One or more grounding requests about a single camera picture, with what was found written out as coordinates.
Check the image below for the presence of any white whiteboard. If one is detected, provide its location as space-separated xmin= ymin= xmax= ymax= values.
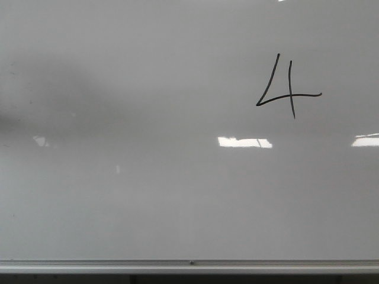
xmin=1 ymin=1 xmax=378 ymax=260

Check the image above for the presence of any grey aluminium marker tray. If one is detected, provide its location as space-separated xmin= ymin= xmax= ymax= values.
xmin=1 ymin=260 xmax=378 ymax=275

